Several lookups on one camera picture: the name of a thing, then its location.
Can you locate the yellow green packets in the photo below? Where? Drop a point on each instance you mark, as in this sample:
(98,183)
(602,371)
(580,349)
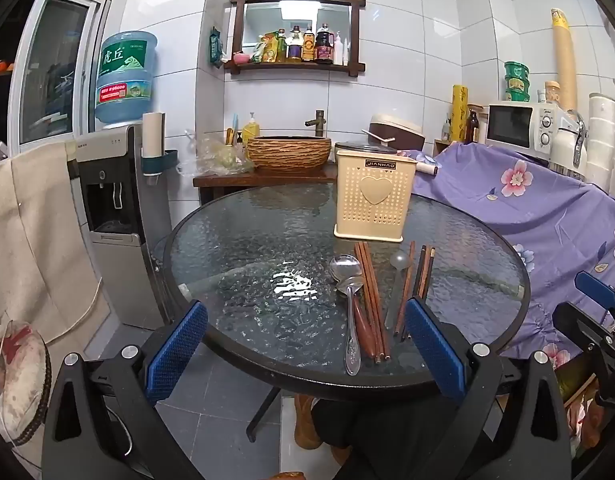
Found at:
(270,49)

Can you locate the plastic-covered round stool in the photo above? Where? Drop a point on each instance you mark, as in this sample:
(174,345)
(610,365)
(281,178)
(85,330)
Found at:
(17,380)

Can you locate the purple floral cloth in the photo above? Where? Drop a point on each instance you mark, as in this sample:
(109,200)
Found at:
(537,220)

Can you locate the brown glass bottle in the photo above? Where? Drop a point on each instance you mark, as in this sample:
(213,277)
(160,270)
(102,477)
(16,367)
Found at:
(474,127)

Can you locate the clear plastic spoon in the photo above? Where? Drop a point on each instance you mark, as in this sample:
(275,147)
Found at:
(400,259)

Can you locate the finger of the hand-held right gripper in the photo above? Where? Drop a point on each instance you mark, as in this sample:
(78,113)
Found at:
(582,325)
(595,285)

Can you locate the tall stack of paper cups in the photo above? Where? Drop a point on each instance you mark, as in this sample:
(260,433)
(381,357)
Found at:
(565,65)

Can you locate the wooden-framed mirror shelf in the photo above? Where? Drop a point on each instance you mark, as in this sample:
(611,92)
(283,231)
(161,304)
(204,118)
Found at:
(355,35)

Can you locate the brown sauce bottle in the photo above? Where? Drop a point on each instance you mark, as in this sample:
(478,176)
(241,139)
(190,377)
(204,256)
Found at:
(308,46)

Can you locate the blue water jug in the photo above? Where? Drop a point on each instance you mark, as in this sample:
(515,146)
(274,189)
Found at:
(126,80)

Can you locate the yellow soap bottle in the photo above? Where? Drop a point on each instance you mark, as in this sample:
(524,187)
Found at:
(251,132)

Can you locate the brown boot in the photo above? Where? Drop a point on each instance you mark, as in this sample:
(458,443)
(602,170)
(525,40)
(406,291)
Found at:
(307,422)

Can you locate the white microwave oven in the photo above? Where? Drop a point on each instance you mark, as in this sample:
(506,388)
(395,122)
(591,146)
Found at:
(510,127)

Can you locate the small wooden box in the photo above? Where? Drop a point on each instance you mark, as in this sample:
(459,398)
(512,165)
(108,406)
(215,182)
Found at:
(442,146)

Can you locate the all-metal spoon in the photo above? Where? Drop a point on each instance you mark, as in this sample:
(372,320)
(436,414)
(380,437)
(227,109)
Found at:
(352,350)

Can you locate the brown woven-pattern basin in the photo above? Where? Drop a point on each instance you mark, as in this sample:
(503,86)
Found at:
(290,155)

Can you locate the round glass table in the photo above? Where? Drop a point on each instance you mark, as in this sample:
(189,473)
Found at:
(267,240)

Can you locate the green hanging packet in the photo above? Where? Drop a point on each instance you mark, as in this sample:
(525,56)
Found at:
(216,47)

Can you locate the stack of green bowls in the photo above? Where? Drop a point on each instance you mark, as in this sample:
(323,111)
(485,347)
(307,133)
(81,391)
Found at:
(516,82)

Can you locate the grey water dispenser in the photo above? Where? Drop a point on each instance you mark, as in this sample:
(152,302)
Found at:
(122,260)

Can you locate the beige cloth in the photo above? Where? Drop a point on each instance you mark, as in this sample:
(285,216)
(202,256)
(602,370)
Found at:
(27,220)

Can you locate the yellow wrap roll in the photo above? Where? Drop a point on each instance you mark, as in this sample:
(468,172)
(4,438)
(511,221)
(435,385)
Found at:
(459,115)

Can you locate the white cup tube with holder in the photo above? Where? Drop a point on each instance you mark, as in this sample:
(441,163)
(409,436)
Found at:
(152,140)

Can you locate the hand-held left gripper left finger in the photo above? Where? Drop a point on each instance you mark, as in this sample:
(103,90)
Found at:
(177,350)

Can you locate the dark wooden counter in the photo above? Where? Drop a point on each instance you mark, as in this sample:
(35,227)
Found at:
(267,178)

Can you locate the dark soy sauce bottle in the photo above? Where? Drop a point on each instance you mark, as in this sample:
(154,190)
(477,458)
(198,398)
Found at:
(324,46)

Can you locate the blue toothbrush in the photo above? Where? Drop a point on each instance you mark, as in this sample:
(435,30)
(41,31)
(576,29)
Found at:
(235,125)

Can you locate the brown and cream rice cooker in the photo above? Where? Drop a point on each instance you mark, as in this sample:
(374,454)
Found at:
(395,132)

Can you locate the white-framed window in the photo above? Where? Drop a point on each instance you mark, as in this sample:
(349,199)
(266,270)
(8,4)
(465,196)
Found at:
(52,70)

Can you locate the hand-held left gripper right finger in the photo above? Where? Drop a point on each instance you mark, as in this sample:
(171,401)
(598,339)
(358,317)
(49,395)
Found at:
(435,350)

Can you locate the pink small container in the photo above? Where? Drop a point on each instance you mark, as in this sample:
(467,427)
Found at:
(241,58)

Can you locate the cream perforated utensil holder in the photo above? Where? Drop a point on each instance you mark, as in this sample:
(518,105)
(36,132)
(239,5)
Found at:
(375,210)

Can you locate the stacks of white bowls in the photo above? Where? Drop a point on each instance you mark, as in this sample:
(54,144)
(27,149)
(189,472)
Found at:
(607,145)

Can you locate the white squeeze bottle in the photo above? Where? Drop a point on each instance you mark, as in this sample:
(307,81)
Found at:
(341,51)

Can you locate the clear plastic bag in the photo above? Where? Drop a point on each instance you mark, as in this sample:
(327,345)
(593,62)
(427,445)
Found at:
(217,157)

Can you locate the bronze faucet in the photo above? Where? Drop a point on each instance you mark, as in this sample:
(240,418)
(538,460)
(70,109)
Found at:
(318,122)

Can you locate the white thermos jug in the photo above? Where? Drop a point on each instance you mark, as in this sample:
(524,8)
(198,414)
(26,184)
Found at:
(565,152)

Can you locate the lidded beige jar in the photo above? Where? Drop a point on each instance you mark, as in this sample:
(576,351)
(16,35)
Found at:
(552,94)

